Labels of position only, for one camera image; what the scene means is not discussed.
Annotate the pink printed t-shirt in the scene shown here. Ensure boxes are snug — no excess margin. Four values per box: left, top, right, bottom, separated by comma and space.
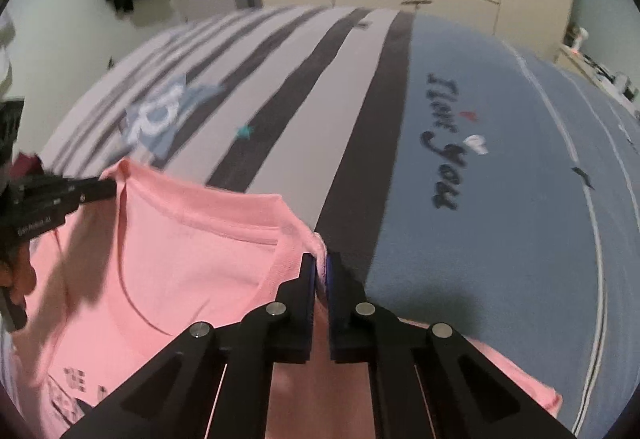
10, 158, 563, 439

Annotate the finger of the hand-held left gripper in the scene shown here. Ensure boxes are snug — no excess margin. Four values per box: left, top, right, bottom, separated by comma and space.
75, 176, 117, 202

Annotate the person's left hand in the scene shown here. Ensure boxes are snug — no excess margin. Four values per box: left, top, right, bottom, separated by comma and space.
0, 239, 39, 307

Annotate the striped bed sheet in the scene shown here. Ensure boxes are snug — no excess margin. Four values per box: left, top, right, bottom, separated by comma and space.
0, 5, 640, 439

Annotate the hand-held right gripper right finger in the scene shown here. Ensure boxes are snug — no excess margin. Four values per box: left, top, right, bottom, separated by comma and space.
327, 251, 578, 439

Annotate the cluttered desk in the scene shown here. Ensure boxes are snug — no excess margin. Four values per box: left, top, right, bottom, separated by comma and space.
552, 26, 640, 120

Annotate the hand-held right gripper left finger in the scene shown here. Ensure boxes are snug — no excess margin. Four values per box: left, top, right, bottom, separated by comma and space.
60, 253, 318, 439

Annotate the maroon folded garment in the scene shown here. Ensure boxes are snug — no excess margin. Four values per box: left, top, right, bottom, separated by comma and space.
10, 151, 46, 177

